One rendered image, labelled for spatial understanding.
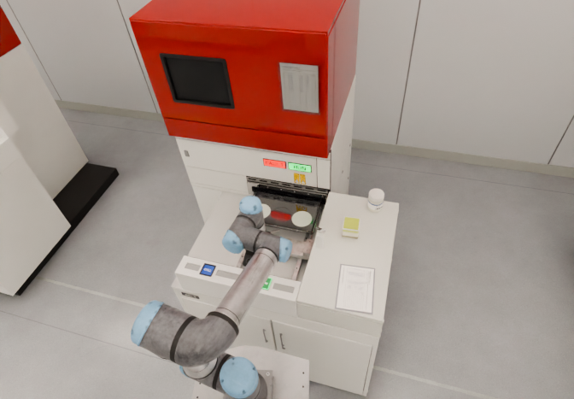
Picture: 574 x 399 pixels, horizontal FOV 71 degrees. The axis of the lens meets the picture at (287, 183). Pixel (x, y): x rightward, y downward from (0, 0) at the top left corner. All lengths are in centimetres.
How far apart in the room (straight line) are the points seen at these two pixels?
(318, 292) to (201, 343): 76
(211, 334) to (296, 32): 103
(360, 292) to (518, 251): 179
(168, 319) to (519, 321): 234
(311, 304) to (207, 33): 113
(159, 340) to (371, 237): 110
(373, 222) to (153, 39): 124
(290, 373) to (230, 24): 135
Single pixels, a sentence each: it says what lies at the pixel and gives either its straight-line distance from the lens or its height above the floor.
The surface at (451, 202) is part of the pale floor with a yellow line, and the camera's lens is 344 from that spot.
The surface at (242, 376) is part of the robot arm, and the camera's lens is 144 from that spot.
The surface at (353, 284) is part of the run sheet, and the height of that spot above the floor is 97.
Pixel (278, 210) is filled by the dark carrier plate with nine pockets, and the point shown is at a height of 90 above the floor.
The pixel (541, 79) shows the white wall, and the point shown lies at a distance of 340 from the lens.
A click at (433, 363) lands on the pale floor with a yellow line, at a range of 270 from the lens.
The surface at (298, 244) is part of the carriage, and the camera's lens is 195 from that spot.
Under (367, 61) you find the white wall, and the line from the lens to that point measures 328.
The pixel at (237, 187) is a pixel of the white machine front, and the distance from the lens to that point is 225.
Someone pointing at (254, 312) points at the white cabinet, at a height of 77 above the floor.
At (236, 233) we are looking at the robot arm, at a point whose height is 144.
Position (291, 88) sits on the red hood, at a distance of 165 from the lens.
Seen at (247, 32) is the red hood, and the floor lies 180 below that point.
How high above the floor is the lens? 246
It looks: 45 degrees down
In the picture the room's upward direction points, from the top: 5 degrees counter-clockwise
